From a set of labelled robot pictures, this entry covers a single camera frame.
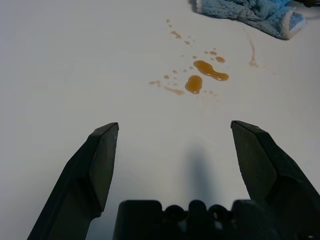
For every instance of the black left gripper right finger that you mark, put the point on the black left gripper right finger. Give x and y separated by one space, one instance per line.
270 170

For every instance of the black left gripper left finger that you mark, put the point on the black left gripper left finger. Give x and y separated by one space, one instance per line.
82 175

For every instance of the light blue fluffy rag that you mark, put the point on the light blue fluffy rag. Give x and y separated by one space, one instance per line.
250 12

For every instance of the brown liquid spill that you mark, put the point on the brown liquid spill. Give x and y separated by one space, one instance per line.
193 83

